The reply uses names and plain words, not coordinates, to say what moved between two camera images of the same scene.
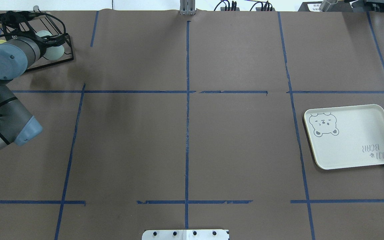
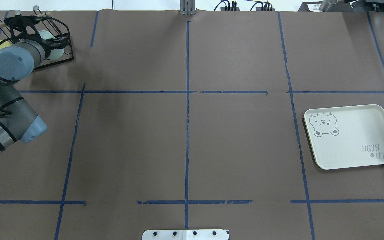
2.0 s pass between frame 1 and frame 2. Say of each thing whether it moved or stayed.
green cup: stayed
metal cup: stayed
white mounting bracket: stayed
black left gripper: moved
